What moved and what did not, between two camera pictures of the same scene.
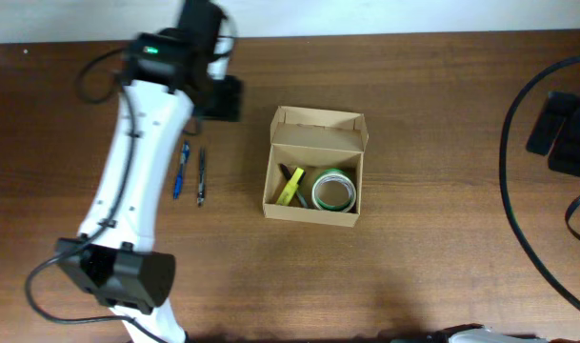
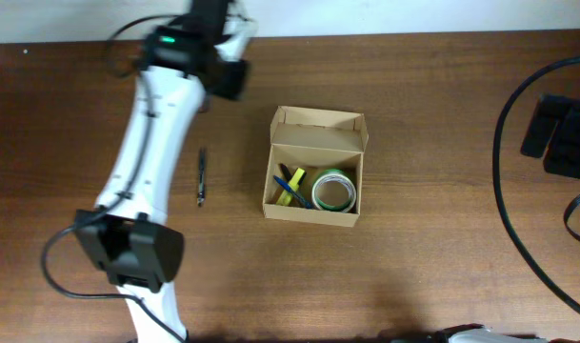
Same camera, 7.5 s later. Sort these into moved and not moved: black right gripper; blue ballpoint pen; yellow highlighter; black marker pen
Moved: blue ballpoint pen
Not moved: black right gripper; yellow highlighter; black marker pen
